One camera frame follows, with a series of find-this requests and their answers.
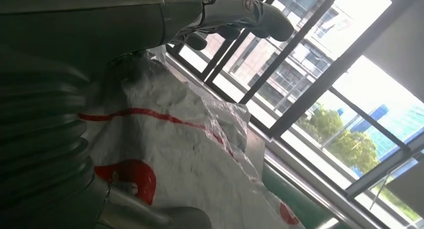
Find white red-printed poly mailer package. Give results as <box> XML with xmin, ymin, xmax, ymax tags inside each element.
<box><xmin>79</xmin><ymin>45</ymin><xmax>306</xmax><ymax>229</ymax></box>

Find green conveyor belt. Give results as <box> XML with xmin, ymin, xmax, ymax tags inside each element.
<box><xmin>261</xmin><ymin>162</ymin><xmax>352</xmax><ymax>229</ymax></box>

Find dark metal window frame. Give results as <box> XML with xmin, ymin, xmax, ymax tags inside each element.
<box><xmin>165</xmin><ymin>0</ymin><xmax>424</xmax><ymax>229</ymax></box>

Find aluminium conveyor frame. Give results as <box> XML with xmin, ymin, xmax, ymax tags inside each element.
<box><xmin>264</xmin><ymin>150</ymin><xmax>382</xmax><ymax>229</ymax></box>

